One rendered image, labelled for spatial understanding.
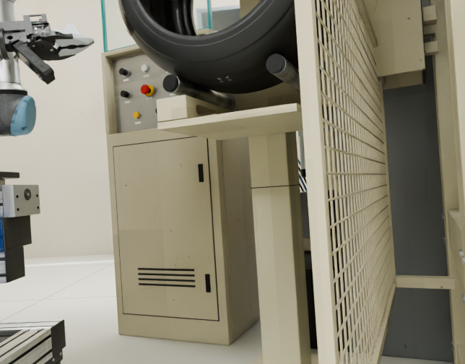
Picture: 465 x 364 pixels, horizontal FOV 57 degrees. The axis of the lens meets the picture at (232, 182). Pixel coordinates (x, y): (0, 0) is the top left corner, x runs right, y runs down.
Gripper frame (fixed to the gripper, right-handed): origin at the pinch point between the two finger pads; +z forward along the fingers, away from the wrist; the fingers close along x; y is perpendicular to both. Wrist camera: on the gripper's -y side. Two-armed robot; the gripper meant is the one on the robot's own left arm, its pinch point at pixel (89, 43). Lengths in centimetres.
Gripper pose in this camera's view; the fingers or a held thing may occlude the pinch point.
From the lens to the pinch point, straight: 117.6
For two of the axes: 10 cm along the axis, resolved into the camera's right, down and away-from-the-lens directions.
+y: -2.9, -9.0, 3.2
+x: -2.1, 3.9, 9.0
